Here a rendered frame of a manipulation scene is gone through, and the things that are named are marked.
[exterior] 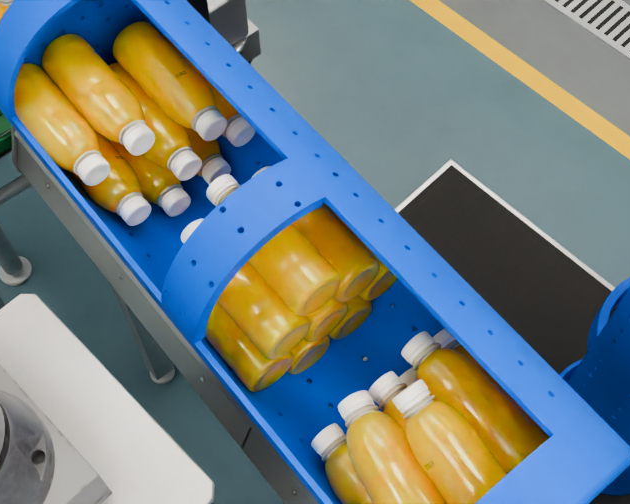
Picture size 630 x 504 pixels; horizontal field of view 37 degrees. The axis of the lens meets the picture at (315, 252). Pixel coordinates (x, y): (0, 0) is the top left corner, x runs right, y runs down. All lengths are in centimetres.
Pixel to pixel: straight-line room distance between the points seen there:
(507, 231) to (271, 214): 133
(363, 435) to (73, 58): 61
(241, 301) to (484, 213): 129
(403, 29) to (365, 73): 20
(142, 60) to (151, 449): 52
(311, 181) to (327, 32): 178
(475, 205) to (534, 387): 137
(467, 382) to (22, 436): 46
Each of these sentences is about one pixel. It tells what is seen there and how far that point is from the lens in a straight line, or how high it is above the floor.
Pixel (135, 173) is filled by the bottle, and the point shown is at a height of 104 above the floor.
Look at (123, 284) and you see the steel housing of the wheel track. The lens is 140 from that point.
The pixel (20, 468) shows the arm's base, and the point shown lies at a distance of 89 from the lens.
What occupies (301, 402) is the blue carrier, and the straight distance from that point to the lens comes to 119.
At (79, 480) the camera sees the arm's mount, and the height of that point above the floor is 122.
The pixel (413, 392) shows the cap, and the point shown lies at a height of 117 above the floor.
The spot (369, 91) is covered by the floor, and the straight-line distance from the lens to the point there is 266.
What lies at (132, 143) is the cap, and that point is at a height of 113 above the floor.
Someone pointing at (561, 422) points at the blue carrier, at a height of 122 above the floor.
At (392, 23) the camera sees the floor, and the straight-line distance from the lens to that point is 282.
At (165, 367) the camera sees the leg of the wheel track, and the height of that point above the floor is 7.
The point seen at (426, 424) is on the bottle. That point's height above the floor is 117.
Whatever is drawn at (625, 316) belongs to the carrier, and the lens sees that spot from 153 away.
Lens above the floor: 209
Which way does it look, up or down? 62 degrees down
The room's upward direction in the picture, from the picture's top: straight up
